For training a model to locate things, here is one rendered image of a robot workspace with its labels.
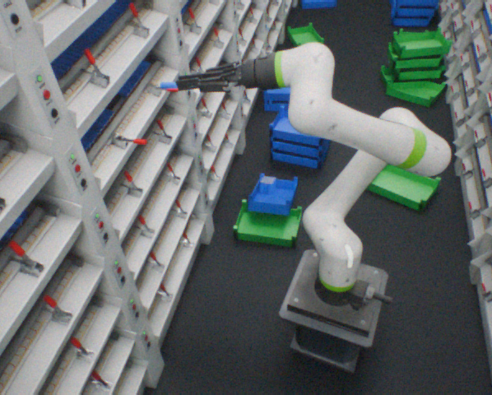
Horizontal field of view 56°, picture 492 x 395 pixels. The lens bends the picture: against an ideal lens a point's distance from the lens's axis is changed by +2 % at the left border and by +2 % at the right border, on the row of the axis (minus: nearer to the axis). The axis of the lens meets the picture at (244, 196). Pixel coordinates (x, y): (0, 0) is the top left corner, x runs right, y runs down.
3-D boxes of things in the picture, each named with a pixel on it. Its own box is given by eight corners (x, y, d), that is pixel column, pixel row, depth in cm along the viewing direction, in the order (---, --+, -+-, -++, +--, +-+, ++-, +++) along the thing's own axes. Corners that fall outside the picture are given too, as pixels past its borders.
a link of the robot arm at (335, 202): (316, 225, 174) (411, 109, 151) (334, 256, 162) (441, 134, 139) (290, 216, 168) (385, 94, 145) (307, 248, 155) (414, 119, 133)
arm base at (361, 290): (394, 294, 161) (397, 282, 157) (382, 326, 151) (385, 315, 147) (322, 267, 171) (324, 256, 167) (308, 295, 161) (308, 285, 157)
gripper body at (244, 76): (258, 52, 122) (226, 57, 125) (251, 67, 116) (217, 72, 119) (265, 77, 127) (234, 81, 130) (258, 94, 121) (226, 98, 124)
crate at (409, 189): (437, 189, 239) (441, 178, 234) (420, 212, 228) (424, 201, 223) (382, 168, 254) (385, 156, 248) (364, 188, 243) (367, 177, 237)
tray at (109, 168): (177, 81, 160) (181, 58, 153) (99, 203, 118) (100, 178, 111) (121, 60, 159) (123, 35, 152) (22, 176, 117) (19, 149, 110)
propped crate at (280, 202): (260, 186, 248) (260, 173, 245) (297, 191, 244) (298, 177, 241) (248, 210, 222) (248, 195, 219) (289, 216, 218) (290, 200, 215)
